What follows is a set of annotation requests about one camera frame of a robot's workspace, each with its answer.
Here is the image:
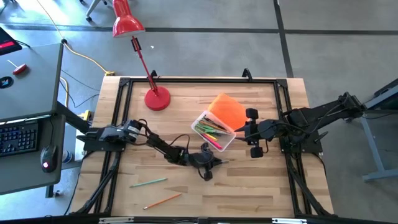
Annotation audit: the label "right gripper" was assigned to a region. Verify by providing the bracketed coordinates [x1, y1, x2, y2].
[234, 108, 282, 159]

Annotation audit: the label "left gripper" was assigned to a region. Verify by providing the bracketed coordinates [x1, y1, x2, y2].
[188, 142, 224, 182]

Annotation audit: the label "pink highlighter pen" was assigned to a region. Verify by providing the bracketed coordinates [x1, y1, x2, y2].
[203, 133, 224, 150]

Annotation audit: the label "black pen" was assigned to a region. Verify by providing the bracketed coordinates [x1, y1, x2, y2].
[203, 115, 231, 134]

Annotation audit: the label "clear supply box orange lid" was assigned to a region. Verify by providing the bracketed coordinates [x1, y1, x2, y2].
[190, 92, 249, 152]

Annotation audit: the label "green handled scissors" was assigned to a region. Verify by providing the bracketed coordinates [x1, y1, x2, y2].
[195, 123, 218, 136]

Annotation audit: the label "light green pencil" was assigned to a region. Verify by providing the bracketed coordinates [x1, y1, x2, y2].
[129, 177, 169, 188]

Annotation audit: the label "red desk lamp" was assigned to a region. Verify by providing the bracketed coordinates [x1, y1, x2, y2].
[111, 0, 172, 112]

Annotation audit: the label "blue metal stand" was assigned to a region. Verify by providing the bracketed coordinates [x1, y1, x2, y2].
[357, 77, 398, 183]

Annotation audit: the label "white and blue cup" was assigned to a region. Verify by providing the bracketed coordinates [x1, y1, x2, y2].
[62, 149, 75, 164]

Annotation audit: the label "black computer mouse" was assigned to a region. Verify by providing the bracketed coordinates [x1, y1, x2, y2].
[40, 144, 59, 174]

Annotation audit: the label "grey side desk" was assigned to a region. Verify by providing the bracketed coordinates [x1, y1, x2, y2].
[0, 113, 67, 197]

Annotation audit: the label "office chair base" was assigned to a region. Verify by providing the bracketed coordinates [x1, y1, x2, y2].
[79, 0, 108, 23]

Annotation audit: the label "black keyboard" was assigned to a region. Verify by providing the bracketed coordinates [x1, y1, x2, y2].
[0, 120, 40, 157]

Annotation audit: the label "black and red device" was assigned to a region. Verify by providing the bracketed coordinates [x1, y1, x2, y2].
[0, 26, 23, 57]

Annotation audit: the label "black aluminium table frame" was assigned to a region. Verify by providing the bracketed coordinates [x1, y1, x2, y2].
[70, 76, 335, 218]

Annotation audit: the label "white clamp bracket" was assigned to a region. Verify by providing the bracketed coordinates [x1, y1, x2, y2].
[98, 217, 135, 224]
[271, 217, 308, 224]

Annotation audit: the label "yellow power cable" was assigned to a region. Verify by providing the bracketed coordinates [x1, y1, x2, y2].
[35, 0, 116, 122]

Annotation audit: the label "thin black floor cable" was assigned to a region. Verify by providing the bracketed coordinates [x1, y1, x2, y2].
[58, 68, 101, 110]

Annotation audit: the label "red handled screwdriver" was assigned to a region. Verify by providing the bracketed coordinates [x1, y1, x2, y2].
[6, 59, 28, 76]

